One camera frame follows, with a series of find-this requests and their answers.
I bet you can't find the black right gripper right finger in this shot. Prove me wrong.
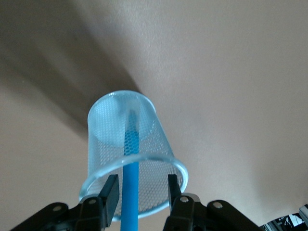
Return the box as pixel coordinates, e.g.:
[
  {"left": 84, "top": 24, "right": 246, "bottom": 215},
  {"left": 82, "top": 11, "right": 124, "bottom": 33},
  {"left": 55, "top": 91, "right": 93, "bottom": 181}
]
[{"left": 163, "top": 174, "right": 267, "bottom": 231}]

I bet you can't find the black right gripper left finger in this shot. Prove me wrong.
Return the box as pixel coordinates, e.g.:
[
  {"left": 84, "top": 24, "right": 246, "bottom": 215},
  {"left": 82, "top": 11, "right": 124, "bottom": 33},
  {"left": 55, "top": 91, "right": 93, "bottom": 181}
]
[{"left": 11, "top": 174, "right": 120, "bottom": 231}]

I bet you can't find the blue marker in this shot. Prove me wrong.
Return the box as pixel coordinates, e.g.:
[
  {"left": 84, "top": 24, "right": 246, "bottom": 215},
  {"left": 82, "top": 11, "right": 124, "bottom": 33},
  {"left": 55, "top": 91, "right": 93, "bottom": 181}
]
[{"left": 120, "top": 108, "right": 140, "bottom": 231}]

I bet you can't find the blue mesh cup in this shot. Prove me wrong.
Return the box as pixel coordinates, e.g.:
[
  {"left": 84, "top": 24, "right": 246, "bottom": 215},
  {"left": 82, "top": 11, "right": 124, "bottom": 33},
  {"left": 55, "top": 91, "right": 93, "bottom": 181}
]
[{"left": 79, "top": 90, "right": 189, "bottom": 220}]

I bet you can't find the brown table cover mat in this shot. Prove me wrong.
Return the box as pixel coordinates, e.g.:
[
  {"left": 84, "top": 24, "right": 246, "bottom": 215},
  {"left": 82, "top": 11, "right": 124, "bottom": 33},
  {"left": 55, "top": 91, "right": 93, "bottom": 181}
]
[{"left": 0, "top": 0, "right": 308, "bottom": 231}]

